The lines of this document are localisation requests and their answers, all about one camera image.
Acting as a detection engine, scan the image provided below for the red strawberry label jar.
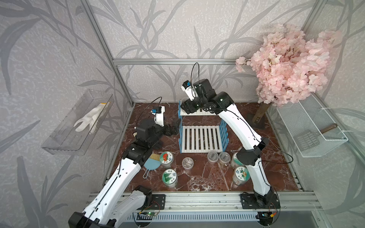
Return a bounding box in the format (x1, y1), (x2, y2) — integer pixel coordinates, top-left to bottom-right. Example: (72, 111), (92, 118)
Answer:
(160, 151), (174, 168)

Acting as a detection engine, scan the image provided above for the white glove in tray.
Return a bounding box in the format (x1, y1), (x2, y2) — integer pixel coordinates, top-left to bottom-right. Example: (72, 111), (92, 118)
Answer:
(74, 103), (106, 135)

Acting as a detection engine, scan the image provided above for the flower label jar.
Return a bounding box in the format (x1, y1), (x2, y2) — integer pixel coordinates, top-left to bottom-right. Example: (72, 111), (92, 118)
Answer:
(233, 166), (251, 186)
(231, 153), (244, 170)

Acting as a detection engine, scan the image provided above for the wooden handled brush in basket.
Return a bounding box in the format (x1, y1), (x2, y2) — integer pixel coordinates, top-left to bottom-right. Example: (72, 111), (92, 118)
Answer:
(320, 123), (337, 134)

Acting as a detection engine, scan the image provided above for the blue and white wooden shelf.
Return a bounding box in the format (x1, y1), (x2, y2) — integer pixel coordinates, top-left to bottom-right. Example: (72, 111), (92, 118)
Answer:
(178, 99), (230, 154)

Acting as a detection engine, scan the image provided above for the pink blossom artificial tree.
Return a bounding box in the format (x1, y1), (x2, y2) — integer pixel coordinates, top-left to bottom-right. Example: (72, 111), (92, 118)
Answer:
(235, 24), (342, 127)

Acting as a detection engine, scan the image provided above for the flower label jar right rear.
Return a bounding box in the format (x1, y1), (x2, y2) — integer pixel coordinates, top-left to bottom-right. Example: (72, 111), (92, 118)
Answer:
(231, 153), (244, 170)

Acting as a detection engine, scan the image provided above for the clear acrylic wall tray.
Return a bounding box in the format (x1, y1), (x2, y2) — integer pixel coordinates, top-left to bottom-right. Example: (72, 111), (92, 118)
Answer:
(41, 89), (115, 156)

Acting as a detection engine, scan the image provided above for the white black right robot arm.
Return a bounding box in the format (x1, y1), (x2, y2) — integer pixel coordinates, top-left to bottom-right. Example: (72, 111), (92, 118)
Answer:
(180, 79), (275, 205)

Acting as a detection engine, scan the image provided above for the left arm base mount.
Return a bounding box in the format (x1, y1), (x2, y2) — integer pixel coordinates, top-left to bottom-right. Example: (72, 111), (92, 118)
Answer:
(138, 194), (166, 211)

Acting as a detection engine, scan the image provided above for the green tree label jar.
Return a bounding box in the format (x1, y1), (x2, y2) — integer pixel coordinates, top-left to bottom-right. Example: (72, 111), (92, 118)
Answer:
(162, 169), (178, 188)

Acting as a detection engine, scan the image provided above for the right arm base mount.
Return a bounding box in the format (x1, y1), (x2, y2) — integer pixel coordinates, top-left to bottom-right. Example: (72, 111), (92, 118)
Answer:
(240, 192), (281, 210)

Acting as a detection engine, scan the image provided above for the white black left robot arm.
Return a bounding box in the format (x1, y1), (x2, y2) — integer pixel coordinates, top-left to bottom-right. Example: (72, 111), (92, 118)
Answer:
(68, 118), (181, 228)

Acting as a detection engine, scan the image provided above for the flower label jar right front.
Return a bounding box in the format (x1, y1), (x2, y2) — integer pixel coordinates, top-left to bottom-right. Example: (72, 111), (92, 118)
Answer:
(233, 166), (251, 186)

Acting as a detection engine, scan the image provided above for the clear lidded seed container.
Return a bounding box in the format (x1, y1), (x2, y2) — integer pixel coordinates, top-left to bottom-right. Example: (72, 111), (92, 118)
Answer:
(182, 157), (194, 170)

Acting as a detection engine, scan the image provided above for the aluminium front rail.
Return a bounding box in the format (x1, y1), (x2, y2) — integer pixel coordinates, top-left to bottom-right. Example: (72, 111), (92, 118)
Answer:
(85, 190), (323, 213)

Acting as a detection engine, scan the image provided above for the clear plastic seed container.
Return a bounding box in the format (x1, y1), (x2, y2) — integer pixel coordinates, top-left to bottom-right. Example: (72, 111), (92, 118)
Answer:
(207, 151), (219, 164)

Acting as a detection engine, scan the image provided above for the white wire mesh basket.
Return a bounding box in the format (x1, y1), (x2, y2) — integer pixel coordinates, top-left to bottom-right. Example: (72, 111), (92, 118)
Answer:
(278, 95), (348, 158)

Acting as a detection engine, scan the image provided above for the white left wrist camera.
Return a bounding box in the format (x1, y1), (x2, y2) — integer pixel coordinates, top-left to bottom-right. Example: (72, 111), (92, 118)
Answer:
(151, 105), (165, 127)

